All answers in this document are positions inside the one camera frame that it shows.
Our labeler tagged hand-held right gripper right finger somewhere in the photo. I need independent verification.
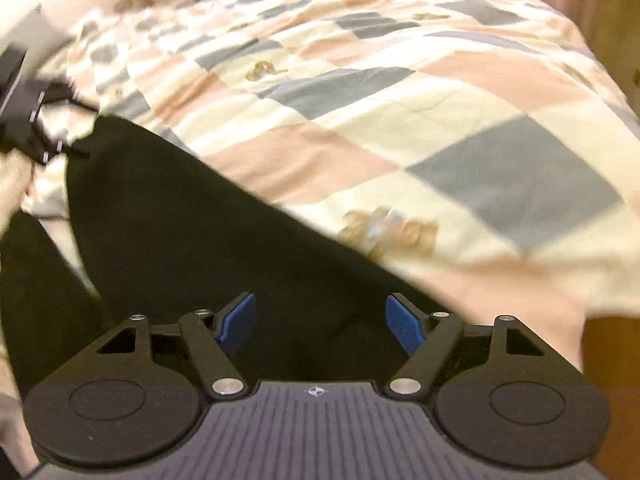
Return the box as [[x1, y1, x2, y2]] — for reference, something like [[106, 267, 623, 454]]
[[385, 292, 551, 402]]

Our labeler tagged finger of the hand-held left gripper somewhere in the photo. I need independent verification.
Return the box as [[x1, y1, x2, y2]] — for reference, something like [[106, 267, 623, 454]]
[[35, 79, 98, 113], [27, 122, 93, 166]]

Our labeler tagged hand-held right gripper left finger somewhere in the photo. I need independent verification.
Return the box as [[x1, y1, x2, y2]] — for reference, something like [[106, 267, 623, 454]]
[[95, 292, 258, 402]]

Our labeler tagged wooden panel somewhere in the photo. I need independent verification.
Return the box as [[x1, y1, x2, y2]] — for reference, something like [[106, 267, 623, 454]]
[[580, 0, 640, 116]]

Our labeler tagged checkered quilt with bear print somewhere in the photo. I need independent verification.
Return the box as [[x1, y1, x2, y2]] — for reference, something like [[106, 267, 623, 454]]
[[0, 0, 640, 476]]

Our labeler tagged black garment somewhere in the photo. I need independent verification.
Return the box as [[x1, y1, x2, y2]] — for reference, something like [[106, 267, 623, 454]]
[[0, 115, 451, 401]]

